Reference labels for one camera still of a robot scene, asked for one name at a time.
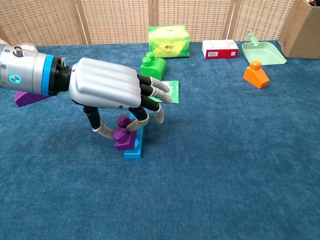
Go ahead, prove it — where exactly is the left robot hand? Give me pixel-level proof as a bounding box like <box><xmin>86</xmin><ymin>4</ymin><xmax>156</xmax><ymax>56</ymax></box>
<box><xmin>67</xmin><ymin>57</ymin><xmax>173</xmax><ymax>141</ymax></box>

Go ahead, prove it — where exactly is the small purple two-stud brick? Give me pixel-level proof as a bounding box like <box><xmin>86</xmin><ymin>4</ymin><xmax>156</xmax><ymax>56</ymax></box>
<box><xmin>113</xmin><ymin>114</ymin><xmax>138</xmax><ymax>152</ymax></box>

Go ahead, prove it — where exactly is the light blue long brick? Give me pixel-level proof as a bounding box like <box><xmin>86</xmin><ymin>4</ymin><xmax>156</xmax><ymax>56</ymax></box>
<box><xmin>123</xmin><ymin>112</ymin><xmax>146</xmax><ymax>160</ymax></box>

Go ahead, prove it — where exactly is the green two-stud brick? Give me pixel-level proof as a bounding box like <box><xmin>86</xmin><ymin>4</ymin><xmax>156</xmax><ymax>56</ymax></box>
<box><xmin>140</xmin><ymin>51</ymin><xmax>168</xmax><ymax>81</ymax></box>

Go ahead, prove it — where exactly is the woven folding screen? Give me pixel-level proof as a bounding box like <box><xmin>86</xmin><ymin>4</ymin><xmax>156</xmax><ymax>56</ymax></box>
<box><xmin>0</xmin><ymin>0</ymin><xmax>301</xmax><ymax>47</ymax></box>

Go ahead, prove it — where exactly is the green sachet packet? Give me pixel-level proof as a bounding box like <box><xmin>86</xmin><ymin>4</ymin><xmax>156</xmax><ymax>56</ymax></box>
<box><xmin>149</xmin><ymin>79</ymin><xmax>180</xmax><ymax>104</ymax></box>

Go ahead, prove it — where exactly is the green tissue pack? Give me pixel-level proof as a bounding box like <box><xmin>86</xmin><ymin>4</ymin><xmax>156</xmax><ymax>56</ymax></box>
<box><xmin>148</xmin><ymin>25</ymin><xmax>191</xmax><ymax>59</ymax></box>

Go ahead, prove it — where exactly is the purple sloped one-stud brick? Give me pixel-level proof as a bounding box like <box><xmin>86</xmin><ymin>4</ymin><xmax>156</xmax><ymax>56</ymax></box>
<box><xmin>14</xmin><ymin>91</ymin><xmax>52</xmax><ymax>108</ymax></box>

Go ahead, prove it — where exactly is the red and white box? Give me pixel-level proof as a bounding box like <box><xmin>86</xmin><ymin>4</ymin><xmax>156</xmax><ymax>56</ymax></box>
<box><xmin>201</xmin><ymin>39</ymin><xmax>240</xmax><ymax>60</ymax></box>

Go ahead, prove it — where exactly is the blue table cloth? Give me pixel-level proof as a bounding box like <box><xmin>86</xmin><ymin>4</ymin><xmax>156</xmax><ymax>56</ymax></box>
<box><xmin>0</xmin><ymin>39</ymin><xmax>320</xmax><ymax>240</ymax></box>

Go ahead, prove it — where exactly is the orange sloped one-stud brick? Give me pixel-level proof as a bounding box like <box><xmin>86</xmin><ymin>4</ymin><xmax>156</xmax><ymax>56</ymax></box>
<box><xmin>242</xmin><ymin>60</ymin><xmax>270</xmax><ymax>90</ymax></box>

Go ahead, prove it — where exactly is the pale green dustpan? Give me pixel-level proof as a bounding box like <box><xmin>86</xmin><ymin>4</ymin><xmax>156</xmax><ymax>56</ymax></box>
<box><xmin>241</xmin><ymin>30</ymin><xmax>288</xmax><ymax>66</ymax></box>

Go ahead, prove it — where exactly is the cardboard box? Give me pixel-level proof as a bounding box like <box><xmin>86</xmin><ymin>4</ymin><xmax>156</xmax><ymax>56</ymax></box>
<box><xmin>278</xmin><ymin>0</ymin><xmax>320</xmax><ymax>60</ymax></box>

